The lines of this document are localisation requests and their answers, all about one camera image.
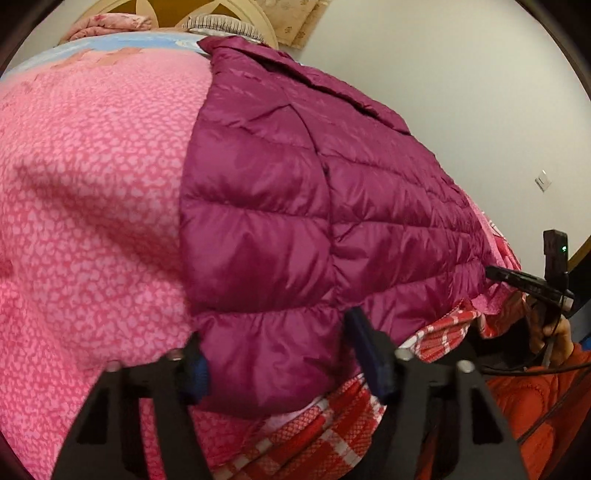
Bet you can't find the magenta puffer down jacket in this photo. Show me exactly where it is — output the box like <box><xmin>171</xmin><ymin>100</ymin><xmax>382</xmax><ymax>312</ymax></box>
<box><xmin>180</xmin><ymin>37</ymin><xmax>495</xmax><ymax>418</ymax></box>

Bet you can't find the person's right hand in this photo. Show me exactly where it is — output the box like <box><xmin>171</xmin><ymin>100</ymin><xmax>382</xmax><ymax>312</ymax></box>
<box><xmin>525</xmin><ymin>296</ymin><xmax>574</xmax><ymax>368</ymax></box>

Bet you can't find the cream wooden headboard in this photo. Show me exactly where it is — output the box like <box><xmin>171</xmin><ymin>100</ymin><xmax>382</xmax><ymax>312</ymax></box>
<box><xmin>79</xmin><ymin>0</ymin><xmax>279</xmax><ymax>49</ymax></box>

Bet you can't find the orange quilted sleeve forearm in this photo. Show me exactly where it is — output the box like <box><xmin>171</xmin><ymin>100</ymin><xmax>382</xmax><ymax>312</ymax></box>
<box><xmin>487</xmin><ymin>342</ymin><xmax>590</xmax><ymax>479</ymax></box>

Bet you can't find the folded pink floral quilt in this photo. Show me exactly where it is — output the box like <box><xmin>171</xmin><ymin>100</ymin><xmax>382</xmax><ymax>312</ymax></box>
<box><xmin>60</xmin><ymin>12</ymin><xmax>153</xmax><ymax>44</ymax></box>

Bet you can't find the white wall socket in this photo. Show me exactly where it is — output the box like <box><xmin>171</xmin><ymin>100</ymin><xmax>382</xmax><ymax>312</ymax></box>
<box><xmin>535</xmin><ymin>170</ymin><xmax>552</xmax><ymax>192</ymax></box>

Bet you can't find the red white plaid sheet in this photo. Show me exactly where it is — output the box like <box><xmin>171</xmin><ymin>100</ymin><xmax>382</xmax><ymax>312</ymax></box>
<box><xmin>211</xmin><ymin>309</ymin><xmax>484</xmax><ymax>480</ymax></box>

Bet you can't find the striped pillow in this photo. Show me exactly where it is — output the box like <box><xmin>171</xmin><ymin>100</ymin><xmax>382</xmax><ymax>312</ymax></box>
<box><xmin>182</xmin><ymin>14</ymin><xmax>264</xmax><ymax>43</ymax></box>

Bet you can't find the beige floral window curtain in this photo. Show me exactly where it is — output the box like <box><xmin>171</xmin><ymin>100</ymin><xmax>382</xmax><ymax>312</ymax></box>
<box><xmin>256</xmin><ymin>0</ymin><xmax>332</xmax><ymax>50</ymax></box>

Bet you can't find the black cable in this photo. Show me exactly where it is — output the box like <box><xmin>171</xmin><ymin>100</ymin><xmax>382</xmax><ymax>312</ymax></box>
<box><xmin>475</xmin><ymin>322</ymin><xmax>591</xmax><ymax>446</ymax></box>

